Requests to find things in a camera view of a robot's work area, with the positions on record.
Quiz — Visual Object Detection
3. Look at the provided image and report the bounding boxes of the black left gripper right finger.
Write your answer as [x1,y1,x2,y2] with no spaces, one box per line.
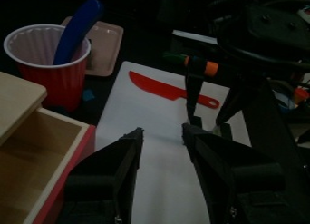
[181,122,302,224]

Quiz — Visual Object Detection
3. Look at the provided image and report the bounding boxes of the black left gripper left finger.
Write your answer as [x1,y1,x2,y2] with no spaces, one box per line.
[59,127,146,224]

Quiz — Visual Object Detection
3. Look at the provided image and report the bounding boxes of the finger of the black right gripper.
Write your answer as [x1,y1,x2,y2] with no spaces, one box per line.
[214,73,310,180]
[185,56,209,129]

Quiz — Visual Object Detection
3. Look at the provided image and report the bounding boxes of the red toy knife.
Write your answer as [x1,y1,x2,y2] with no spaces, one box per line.
[127,70,222,110]

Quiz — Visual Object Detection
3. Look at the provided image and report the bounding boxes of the white cutting board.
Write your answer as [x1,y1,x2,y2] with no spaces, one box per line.
[95,60,253,224]

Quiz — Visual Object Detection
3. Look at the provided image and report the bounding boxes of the pink plastic plate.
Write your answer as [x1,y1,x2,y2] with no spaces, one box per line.
[59,15,125,77]

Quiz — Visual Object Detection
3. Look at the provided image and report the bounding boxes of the blue and white background object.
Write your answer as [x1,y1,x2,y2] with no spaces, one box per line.
[274,91,298,114]

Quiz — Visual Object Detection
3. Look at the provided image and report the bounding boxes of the orange and green toy stick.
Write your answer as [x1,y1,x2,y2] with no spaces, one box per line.
[162,52,221,77]

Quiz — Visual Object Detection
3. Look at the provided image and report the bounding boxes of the red background object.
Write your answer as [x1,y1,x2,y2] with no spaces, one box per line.
[293,86,310,106]

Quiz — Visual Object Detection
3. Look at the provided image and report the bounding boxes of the wooden drawer with red front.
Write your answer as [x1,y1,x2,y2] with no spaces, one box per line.
[0,106,98,224]

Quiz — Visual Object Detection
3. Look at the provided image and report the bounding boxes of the small blue block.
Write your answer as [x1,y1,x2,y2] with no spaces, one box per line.
[83,88,98,102]

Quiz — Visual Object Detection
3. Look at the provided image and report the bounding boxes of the red plastic cup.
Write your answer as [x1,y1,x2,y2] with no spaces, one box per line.
[3,23,94,113]

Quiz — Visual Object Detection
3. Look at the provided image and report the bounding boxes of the wooden box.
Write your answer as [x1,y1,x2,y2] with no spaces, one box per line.
[0,71,48,147]

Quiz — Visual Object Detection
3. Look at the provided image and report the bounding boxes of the blue plastic utensil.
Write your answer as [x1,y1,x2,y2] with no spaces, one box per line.
[52,0,106,66]

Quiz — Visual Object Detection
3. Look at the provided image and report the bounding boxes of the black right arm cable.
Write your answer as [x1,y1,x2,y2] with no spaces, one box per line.
[215,34,310,72]

